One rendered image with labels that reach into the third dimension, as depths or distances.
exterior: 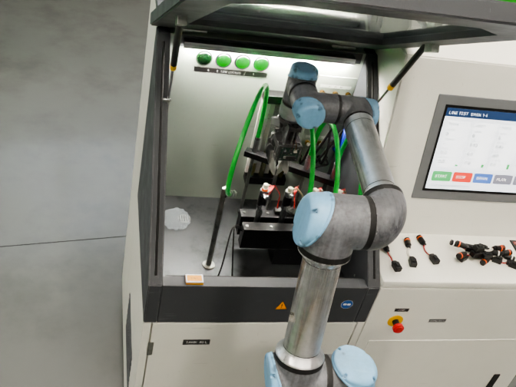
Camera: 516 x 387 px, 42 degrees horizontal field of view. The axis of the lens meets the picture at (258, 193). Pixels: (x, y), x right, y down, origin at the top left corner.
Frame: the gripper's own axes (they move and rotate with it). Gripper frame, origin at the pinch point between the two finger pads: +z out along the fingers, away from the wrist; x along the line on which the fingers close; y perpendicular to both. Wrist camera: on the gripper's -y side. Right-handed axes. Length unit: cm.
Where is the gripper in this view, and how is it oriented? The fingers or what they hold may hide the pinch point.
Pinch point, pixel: (275, 170)
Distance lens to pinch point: 197.3
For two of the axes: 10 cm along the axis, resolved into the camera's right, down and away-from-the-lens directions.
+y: 1.6, 6.4, -7.5
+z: -1.9, 7.7, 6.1
